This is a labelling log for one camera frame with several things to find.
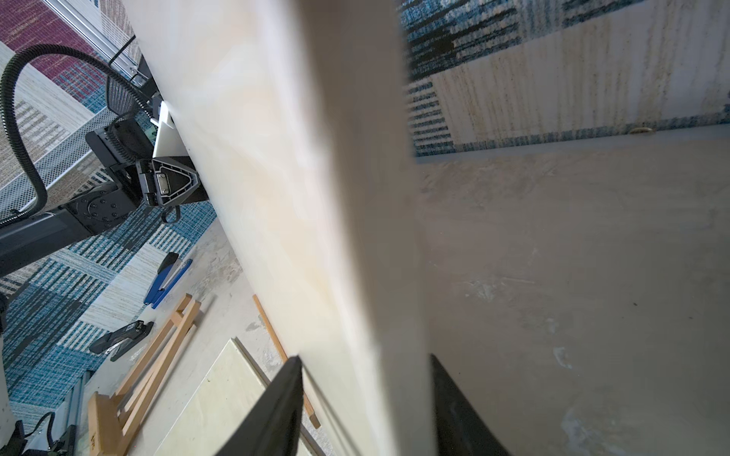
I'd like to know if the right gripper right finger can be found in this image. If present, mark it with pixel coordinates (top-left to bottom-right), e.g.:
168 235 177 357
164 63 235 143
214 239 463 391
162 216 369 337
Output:
430 355 511 456

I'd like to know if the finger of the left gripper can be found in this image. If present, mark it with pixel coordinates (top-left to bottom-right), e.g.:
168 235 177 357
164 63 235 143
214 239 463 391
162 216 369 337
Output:
136 157 208 207

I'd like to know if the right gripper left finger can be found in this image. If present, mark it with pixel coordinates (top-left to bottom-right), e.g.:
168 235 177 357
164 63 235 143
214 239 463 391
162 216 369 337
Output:
217 356 304 456

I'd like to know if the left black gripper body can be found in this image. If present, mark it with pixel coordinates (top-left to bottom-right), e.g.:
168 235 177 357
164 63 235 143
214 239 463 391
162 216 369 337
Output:
85 117 158 205

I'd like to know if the light wooden board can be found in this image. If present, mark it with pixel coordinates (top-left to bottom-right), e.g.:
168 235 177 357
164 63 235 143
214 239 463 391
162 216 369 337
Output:
155 338 323 455
125 1 437 455

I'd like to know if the small wooden easel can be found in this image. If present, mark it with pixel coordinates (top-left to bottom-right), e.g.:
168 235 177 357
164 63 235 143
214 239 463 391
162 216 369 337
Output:
87 294 202 455
253 294 321 429

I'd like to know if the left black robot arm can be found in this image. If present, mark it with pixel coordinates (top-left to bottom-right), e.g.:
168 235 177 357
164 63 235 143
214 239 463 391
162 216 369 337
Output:
1 118 208 276

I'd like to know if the blue stapler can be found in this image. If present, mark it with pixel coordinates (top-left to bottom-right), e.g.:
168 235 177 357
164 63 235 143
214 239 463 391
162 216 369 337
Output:
144 252 193 309

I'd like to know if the black stapler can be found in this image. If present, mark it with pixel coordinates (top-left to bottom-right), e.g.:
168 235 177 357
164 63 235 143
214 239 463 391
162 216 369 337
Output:
89 320 154 362

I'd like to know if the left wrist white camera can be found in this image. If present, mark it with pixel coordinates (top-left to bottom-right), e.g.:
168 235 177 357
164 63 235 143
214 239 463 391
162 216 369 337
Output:
153 101 189 159

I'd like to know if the black wire mesh shelf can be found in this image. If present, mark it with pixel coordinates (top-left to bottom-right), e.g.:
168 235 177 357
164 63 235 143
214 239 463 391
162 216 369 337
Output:
106 55 162 124

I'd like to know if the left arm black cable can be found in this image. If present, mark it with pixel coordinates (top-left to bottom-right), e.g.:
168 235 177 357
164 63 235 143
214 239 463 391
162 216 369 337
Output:
0 44 154 228

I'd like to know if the white wire mesh basket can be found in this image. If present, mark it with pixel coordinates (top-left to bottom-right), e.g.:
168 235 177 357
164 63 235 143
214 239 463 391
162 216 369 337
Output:
1 102 114 219

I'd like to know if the aluminium front rail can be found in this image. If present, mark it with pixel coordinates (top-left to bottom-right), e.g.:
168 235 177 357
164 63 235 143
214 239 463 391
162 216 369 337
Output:
23 370 94 455

